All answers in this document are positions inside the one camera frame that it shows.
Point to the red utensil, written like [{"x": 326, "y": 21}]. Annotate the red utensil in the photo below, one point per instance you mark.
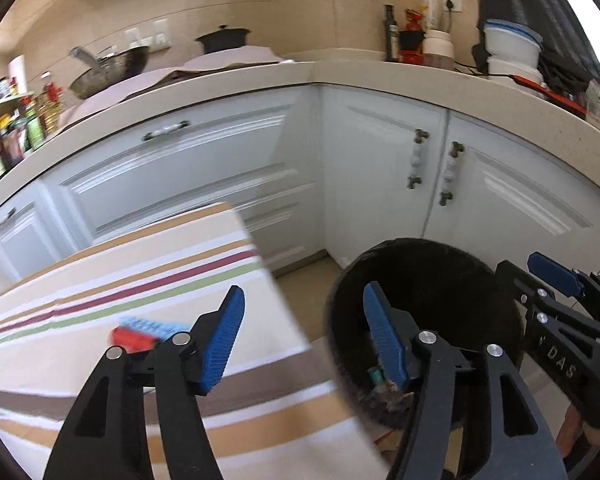
[{"x": 555, "y": 96}]

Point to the white drawer unit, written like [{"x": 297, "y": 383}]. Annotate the white drawer unit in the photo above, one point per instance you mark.
[{"x": 180, "y": 170}]

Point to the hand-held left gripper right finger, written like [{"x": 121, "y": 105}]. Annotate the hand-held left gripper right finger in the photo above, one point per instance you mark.
[{"x": 385, "y": 340}]

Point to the red ornament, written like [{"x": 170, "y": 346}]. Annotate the red ornament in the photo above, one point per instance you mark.
[{"x": 414, "y": 21}]

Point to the red and blue packet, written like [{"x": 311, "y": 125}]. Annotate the red and blue packet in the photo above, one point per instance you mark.
[{"x": 135, "y": 337}]

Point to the group of condiment bottles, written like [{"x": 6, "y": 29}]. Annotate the group of condiment bottles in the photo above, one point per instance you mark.
[{"x": 35, "y": 120}]

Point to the striped tablecloth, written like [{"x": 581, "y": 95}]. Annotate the striped tablecloth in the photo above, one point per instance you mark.
[{"x": 130, "y": 270}]

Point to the black trash bin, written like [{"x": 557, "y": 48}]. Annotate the black trash bin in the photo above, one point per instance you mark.
[{"x": 430, "y": 280}]

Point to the stacked white containers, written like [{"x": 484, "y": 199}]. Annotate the stacked white containers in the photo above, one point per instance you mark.
[{"x": 510, "y": 47}]

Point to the white spice rack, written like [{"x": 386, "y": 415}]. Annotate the white spice rack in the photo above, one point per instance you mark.
[{"x": 0, "y": 105}]

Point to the steel wok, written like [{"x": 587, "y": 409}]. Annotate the steel wok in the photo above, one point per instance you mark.
[{"x": 115, "y": 67}]

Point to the white wall switches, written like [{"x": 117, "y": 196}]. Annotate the white wall switches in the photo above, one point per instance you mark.
[{"x": 150, "y": 34}]

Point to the white bottle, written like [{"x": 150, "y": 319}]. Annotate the white bottle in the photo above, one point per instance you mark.
[{"x": 431, "y": 10}]

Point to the paper towel roll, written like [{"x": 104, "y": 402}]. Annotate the paper towel roll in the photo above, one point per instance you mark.
[{"x": 18, "y": 74}]

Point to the dark olive oil bottle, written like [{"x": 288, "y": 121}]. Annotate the dark olive oil bottle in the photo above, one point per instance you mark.
[{"x": 391, "y": 35}]

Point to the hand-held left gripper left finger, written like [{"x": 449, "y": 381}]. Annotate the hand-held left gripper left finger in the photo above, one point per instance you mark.
[{"x": 225, "y": 335}]

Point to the black lidded pot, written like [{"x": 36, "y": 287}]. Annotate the black lidded pot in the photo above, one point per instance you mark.
[{"x": 222, "y": 40}]

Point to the pale cloth over stove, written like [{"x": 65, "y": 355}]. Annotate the pale cloth over stove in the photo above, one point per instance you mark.
[{"x": 145, "y": 85}]

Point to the white jar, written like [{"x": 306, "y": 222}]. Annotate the white jar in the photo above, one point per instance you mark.
[{"x": 439, "y": 47}]

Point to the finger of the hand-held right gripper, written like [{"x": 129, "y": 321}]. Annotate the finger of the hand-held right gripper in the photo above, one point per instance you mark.
[
  {"x": 525, "y": 285},
  {"x": 552, "y": 270}
]

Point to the small white cabinet door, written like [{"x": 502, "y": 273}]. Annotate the small white cabinet door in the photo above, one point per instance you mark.
[{"x": 25, "y": 245}]

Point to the person's right hand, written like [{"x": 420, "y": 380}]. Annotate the person's right hand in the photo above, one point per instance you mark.
[{"x": 572, "y": 430}]

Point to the white wall socket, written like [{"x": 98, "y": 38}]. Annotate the white wall socket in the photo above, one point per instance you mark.
[{"x": 452, "y": 2}]

